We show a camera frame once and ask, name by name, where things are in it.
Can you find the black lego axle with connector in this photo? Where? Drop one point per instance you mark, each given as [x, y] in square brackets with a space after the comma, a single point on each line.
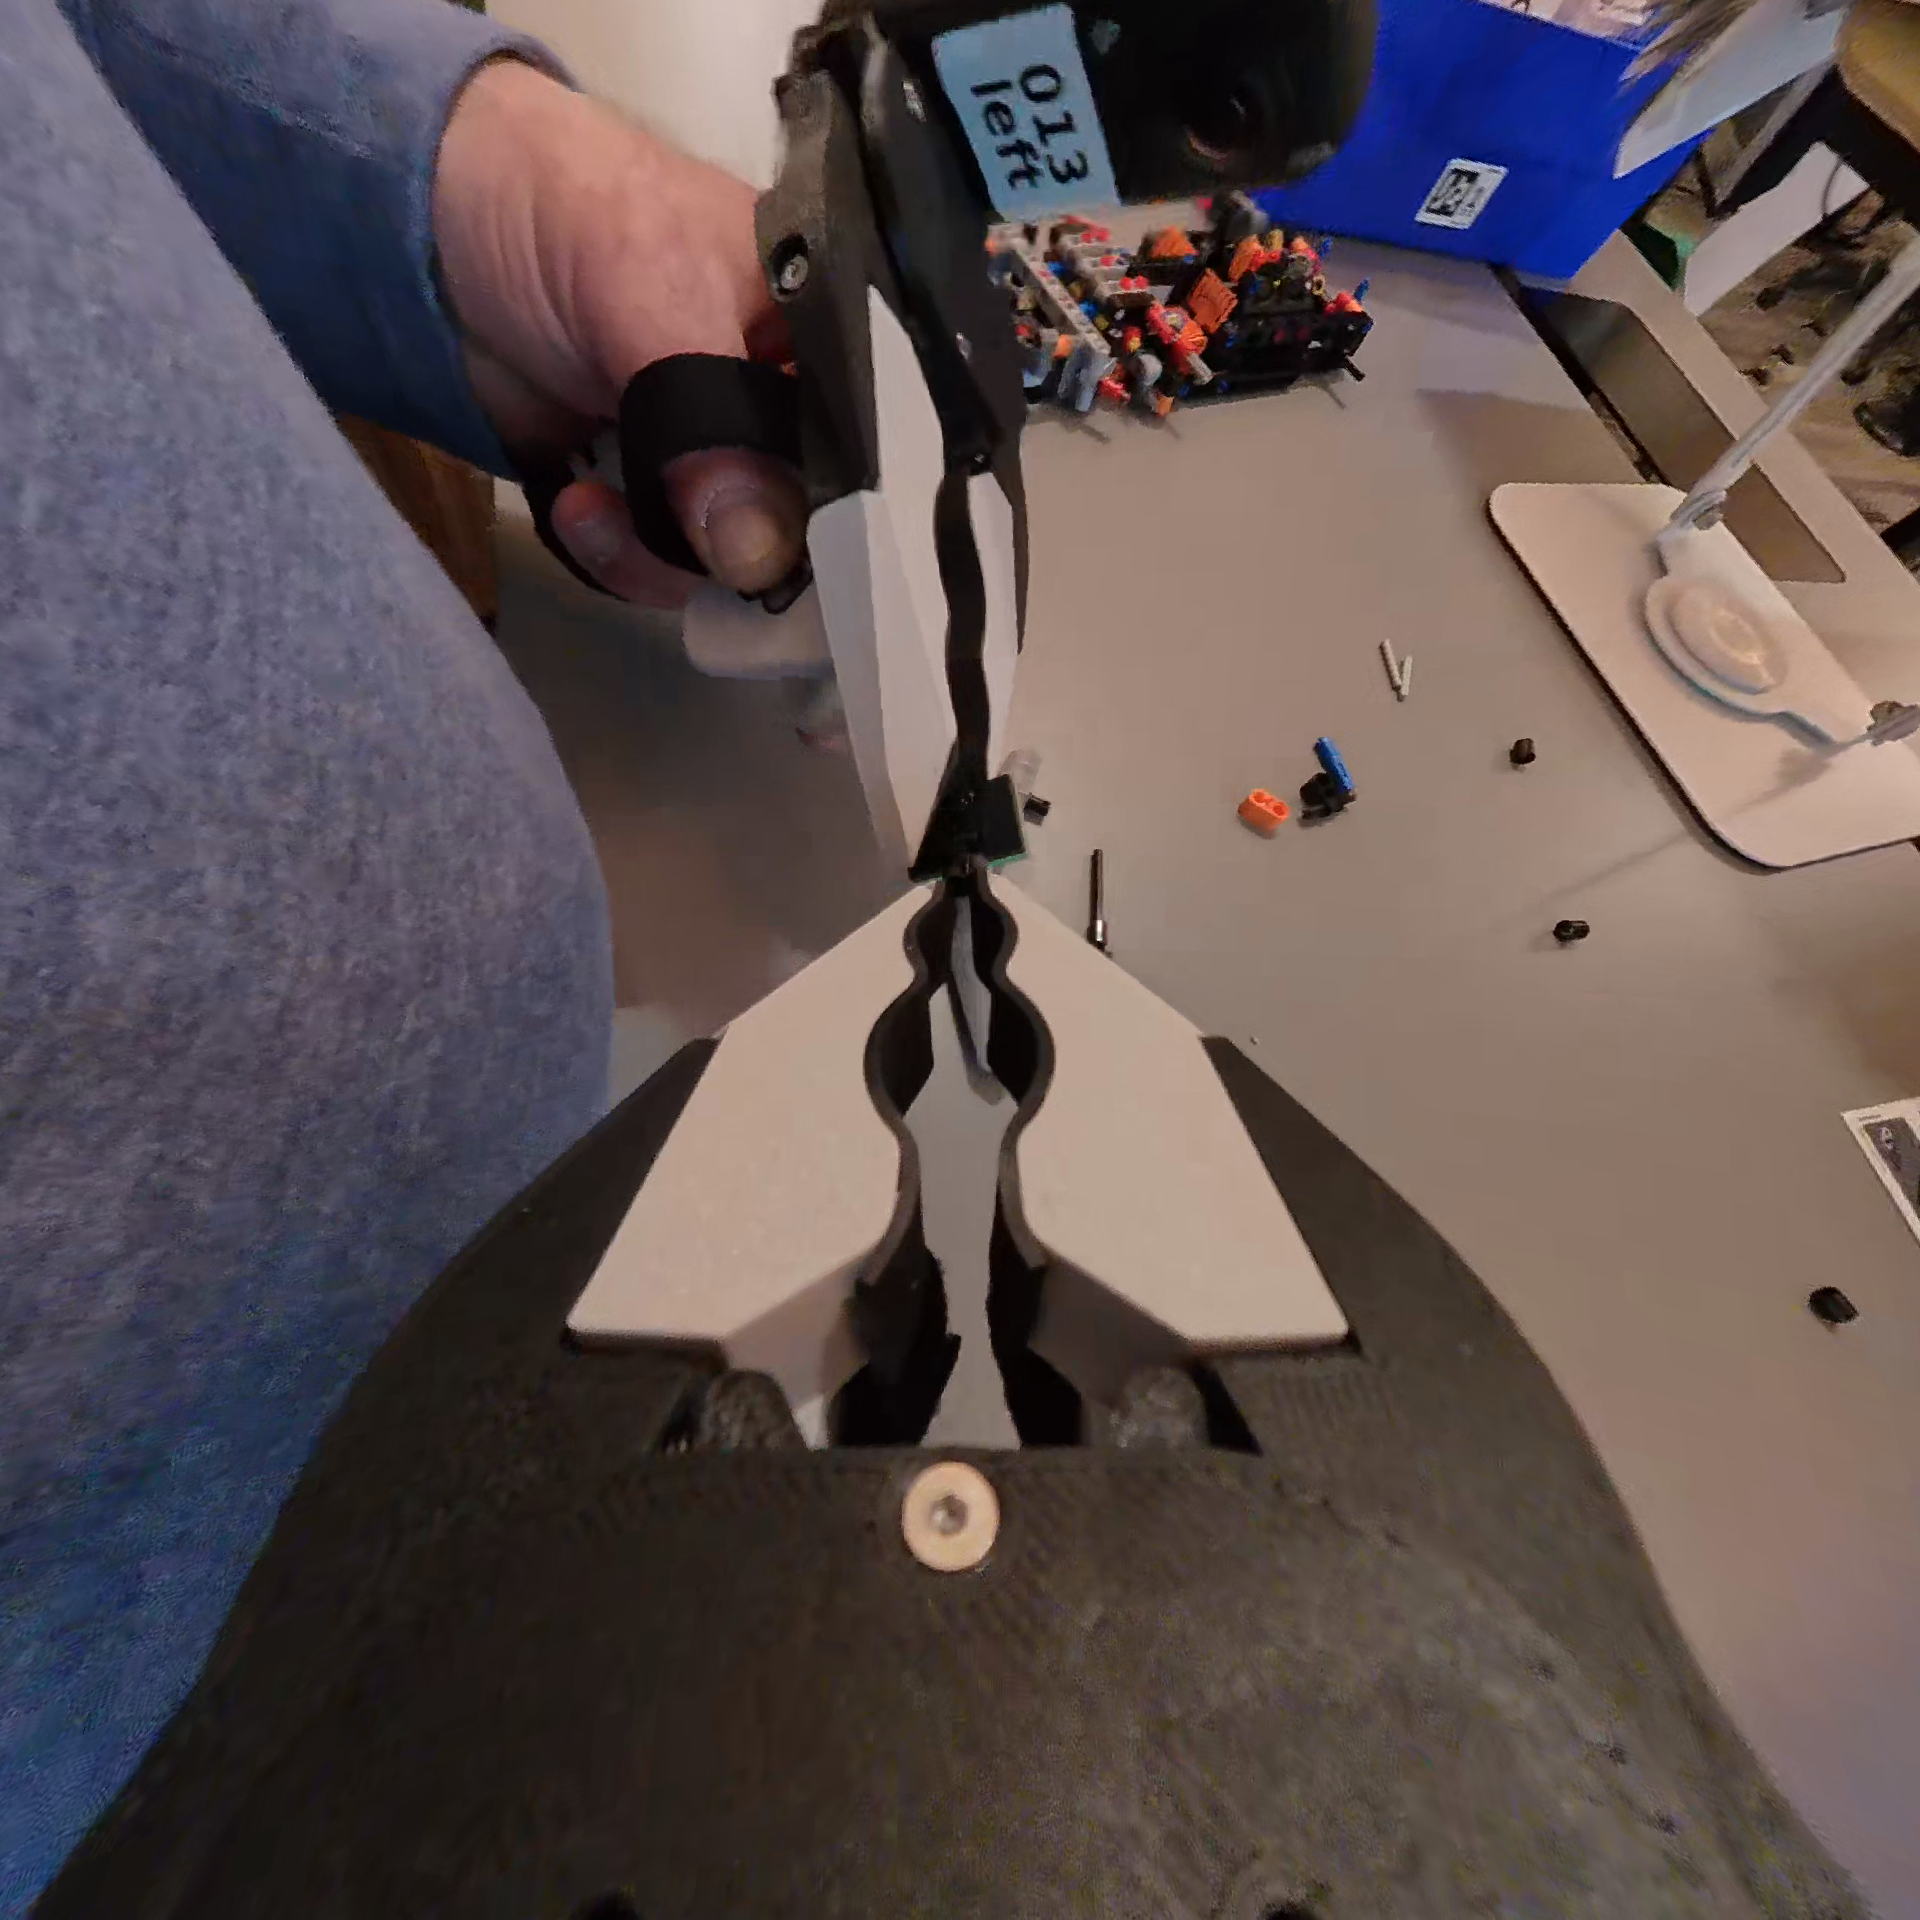
[1098, 902]

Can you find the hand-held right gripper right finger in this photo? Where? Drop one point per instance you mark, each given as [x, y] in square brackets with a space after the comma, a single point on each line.
[1170, 1185]

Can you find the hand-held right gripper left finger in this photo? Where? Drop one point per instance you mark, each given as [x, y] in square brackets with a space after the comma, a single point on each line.
[734, 1185]

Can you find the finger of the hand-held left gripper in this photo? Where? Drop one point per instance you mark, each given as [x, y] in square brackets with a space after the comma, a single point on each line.
[1002, 600]
[884, 629]

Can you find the lego car chassis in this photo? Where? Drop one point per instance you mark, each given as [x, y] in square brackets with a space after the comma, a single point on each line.
[1184, 323]

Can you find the blue lego pin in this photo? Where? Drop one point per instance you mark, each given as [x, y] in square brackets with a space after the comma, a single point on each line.
[1333, 761]

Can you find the blue plastic bin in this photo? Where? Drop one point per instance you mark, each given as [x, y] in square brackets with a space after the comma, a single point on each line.
[1469, 107]

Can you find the person's left hand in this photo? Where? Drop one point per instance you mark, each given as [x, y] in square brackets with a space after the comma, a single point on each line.
[600, 254]

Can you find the black green lego piece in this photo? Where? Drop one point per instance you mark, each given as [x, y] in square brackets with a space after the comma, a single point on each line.
[984, 825]

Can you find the orange lego connector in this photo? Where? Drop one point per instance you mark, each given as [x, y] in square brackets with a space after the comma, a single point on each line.
[1262, 809]

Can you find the person's left forearm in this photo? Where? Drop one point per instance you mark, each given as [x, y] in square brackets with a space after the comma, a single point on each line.
[299, 150]

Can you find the lego sticker sheet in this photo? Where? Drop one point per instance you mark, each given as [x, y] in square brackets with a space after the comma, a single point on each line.
[1892, 1161]

